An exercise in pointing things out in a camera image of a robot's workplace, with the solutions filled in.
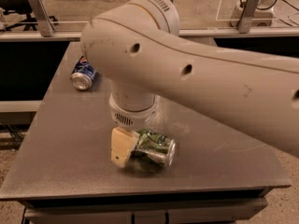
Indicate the right metal bracket post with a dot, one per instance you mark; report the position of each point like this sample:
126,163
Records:
246,18

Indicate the black office chair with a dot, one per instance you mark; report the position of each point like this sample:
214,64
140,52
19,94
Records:
21,7

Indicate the crushed green soda can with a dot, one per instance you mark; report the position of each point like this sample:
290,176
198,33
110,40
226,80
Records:
156,146

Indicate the left metal bracket post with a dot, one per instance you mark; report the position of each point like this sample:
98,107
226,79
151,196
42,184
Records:
43,21

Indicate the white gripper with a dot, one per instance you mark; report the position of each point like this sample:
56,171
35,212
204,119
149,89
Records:
130,118

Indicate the blue Pepsi can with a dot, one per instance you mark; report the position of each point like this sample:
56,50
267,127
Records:
83,75

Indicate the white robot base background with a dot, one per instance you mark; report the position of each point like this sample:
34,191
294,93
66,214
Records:
263,15

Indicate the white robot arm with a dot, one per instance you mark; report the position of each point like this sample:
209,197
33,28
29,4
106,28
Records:
138,48

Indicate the metal bracket post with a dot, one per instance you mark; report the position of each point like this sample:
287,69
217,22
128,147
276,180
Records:
43,21
246,18

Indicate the metal rail bar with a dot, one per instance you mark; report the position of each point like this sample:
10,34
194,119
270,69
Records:
17,36

